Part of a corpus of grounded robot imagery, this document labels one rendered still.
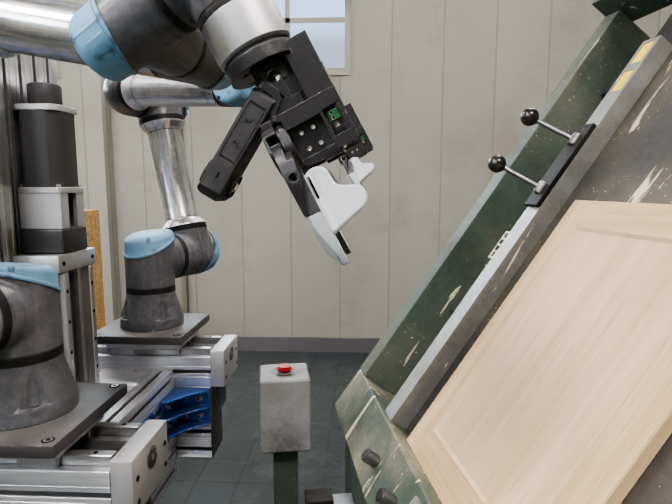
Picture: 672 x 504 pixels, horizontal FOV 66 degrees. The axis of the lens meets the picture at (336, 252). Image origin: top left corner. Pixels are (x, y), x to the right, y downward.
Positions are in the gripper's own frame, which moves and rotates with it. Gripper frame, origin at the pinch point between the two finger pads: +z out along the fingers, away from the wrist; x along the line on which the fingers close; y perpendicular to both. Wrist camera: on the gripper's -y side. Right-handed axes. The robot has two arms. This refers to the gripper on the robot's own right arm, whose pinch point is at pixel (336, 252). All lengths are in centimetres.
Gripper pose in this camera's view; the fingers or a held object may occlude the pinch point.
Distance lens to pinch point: 51.5
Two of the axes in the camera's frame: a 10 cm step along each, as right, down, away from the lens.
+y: 8.9, -4.5, -1.0
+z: 4.6, 8.8, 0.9
